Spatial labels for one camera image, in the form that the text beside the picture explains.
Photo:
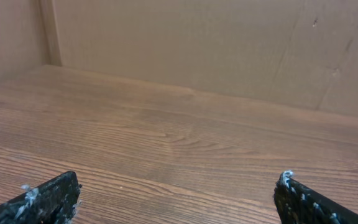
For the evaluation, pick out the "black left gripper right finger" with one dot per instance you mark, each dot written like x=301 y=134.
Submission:
x=299 y=204

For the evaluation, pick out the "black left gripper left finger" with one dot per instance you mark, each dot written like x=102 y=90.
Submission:
x=52 y=202

